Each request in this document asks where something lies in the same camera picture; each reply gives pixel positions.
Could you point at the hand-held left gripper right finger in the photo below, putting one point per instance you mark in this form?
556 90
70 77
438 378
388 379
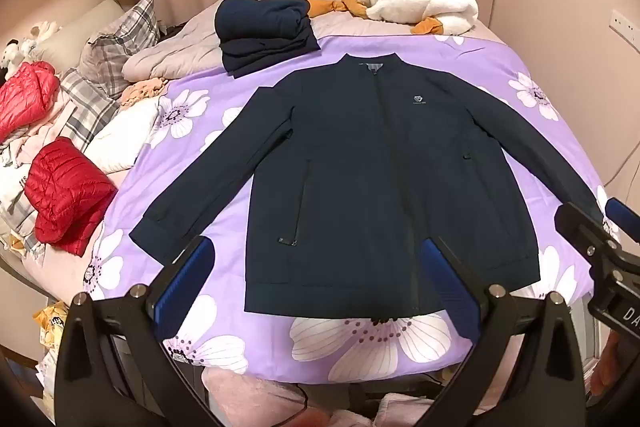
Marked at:
450 292

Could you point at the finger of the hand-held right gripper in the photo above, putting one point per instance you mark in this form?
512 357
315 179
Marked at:
619 211
575 224

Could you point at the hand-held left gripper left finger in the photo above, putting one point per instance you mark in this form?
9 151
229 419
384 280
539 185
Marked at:
182 287

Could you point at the navy zip jacket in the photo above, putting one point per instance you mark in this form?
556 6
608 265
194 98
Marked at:
350 182

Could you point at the white printed clothes pile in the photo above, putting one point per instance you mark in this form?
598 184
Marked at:
12 187

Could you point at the folded navy clothes stack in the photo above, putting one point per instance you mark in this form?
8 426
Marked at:
260 32

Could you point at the purple floral bedsheet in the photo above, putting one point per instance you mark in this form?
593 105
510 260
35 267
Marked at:
525 147

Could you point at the pink fluffy blanket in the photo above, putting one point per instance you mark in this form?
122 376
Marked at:
240 392

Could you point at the yellow printed bag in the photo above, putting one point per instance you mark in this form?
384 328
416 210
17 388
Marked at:
50 322

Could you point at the red down jacket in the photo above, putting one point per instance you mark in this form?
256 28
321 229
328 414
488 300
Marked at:
25 97
65 197

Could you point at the white pillow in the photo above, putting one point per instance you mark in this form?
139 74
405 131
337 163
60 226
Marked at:
125 137

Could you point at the peach cloth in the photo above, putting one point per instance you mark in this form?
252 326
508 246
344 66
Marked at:
142 89

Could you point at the grey plaid bed cloth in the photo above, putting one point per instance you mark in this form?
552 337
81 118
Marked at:
85 107

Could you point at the pinkish grey quilt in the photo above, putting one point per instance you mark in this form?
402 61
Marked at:
165 52

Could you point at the grey plaid pillow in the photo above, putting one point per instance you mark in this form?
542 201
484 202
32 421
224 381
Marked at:
125 37

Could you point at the cream headboard cushion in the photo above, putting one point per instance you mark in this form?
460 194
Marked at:
75 29

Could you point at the white plush dog toy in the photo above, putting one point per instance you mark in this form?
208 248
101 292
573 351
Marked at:
20 44

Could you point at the white wall socket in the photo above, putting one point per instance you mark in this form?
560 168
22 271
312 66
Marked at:
626 26

